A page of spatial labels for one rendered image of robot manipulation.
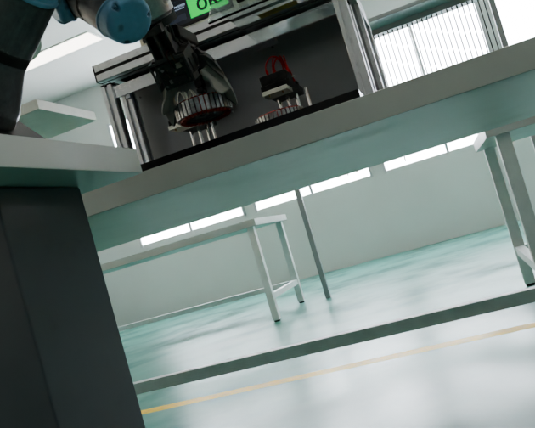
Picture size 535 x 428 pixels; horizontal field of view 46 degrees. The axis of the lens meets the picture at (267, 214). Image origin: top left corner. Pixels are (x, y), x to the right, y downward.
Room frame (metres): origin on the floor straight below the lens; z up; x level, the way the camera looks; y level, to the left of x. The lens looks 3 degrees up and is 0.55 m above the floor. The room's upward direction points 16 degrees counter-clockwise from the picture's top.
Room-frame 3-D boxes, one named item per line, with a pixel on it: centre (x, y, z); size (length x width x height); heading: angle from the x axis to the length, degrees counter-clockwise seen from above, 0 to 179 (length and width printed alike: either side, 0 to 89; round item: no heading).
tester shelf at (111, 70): (1.72, -0.06, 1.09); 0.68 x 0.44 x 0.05; 74
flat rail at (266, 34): (1.51, 0.00, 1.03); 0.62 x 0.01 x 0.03; 74
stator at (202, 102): (1.21, 0.06, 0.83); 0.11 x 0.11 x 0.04
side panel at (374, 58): (1.71, -0.39, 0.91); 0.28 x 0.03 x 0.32; 164
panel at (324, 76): (1.66, -0.04, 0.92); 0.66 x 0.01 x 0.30; 74
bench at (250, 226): (5.17, 0.99, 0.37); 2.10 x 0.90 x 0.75; 74
